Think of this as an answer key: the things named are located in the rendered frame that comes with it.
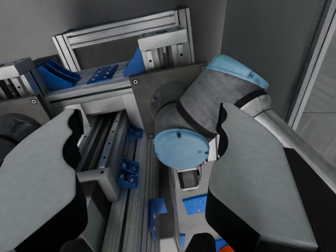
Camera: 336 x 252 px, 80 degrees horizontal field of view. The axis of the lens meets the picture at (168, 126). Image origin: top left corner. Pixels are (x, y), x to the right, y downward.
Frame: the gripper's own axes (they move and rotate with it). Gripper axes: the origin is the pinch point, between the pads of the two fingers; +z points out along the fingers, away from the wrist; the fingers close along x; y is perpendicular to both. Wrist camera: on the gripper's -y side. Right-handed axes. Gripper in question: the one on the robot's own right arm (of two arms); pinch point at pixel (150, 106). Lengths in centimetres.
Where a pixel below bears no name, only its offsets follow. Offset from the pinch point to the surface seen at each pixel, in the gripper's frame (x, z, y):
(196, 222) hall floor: 40, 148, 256
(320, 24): 45, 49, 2
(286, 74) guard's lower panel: 45, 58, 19
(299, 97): 46, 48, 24
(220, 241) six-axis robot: 78, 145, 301
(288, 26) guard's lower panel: 46, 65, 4
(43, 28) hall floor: -80, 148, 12
